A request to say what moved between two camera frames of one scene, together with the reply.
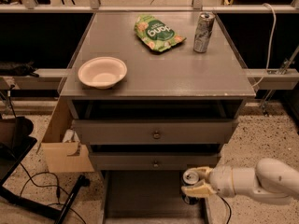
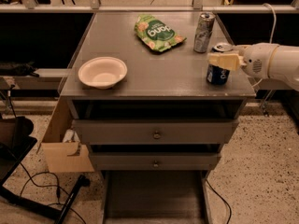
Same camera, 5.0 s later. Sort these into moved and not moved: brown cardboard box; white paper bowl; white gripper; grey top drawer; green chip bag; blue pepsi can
Moved: white gripper; blue pepsi can
Not moved: grey top drawer; white paper bowl; brown cardboard box; green chip bag
